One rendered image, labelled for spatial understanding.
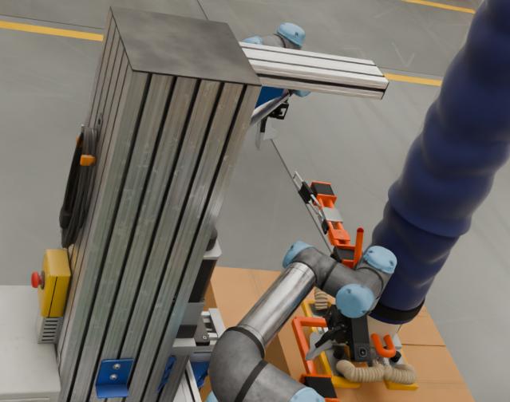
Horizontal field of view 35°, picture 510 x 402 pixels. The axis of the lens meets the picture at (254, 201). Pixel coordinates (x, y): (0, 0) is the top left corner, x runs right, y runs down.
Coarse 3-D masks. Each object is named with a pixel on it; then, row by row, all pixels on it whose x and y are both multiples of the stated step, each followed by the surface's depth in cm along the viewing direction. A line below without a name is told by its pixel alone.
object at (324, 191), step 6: (312, 186) 285; (318, 186) 284; (324, 186) 285; (318, 192) 281; (324, 192) 282; (330, 192) 283; (312, 198) 284; (318, 198) 280; (324, 198) 281; (330, 198) 281; (336, 198) 282; (324, 204) 283
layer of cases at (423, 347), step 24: (216, 288) 326; (240, 288) 330; (264, 288) 335; (240, 312) 319; (408, 336) 338; (432, 336) 342; (408, 360) 326; (432, 360) 330; (432, 384) 318; (456, 384) 322
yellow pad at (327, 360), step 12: (312, 300) 254; (312, 312) 249; (324, 312) 250; (336, 348) 236; (324, 360) 234; (336, 360) 235; (348, 360) 236; (324, 372) 232; (336, 372) 231; (336, 384) 228; (348, 384) 230; (360, 384) 231
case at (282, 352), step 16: (288, 320) 263; (288, 336) 257; (272, 352) 258; (288, 352) 251; (288, 368) 245; (304, 368) 247; (320, 368) 249; (368, 384) 250; (384, 384) 252; (352, 400) 242; (368, 400) 244; (384, 400) 246; (400, 400) 248
